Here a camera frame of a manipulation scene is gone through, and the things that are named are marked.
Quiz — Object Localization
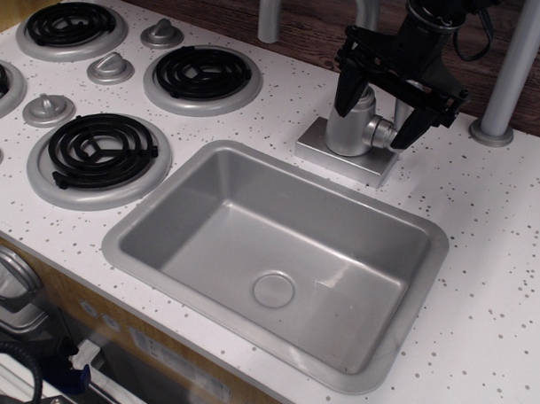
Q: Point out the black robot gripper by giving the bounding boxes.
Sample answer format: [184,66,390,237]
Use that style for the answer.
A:
[334,10,470,151]

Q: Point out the silver faucet lever handle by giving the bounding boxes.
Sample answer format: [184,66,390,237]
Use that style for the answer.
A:
[365,98,413,153]

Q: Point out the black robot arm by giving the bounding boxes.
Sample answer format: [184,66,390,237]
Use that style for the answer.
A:
[334,0,500,150]

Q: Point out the silver toy faucet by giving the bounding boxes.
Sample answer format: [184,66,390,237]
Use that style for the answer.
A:
[257,0,398,188]

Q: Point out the silver support pole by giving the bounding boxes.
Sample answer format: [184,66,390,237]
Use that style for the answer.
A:
[469,0,540,148]

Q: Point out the back right stove burner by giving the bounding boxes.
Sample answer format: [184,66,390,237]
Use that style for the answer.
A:
[143,45,262,117]

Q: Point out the stove burner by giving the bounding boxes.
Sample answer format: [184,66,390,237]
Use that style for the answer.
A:
[0,59,27,119]
[143,45,262,117]
[27,113,172,211]
[16,2,128,63]

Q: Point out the grey toy sink basin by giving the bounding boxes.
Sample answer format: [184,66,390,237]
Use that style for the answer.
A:
[102,140,449,395]

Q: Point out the silver stove knob top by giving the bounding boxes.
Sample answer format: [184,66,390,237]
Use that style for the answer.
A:
[140,19,184,50]

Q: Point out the silver stove knob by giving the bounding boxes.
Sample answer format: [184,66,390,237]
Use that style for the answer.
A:
[86,52,135,86]
[140,19,184,50]
[22,94,75,128]

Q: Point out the front right stove burner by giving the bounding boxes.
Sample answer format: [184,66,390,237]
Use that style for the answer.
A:
[27,113,172,211]

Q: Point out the back left stove burner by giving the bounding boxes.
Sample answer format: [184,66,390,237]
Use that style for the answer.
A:
[16,2,128,63]

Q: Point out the front left stove burner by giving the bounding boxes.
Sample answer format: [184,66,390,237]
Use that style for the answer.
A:
[0,59,27,119]

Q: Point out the silver oven dial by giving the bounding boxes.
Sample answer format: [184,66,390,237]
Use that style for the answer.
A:
[0,245,43,313]

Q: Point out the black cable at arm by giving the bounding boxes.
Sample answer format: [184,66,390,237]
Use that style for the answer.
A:
[451,4,494,65]

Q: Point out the silver oven door handle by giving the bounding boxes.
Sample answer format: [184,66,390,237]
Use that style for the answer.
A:
[71,340,231,404]

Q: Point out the black cable lower left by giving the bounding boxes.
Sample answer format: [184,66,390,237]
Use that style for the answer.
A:
[0,340,49,403]

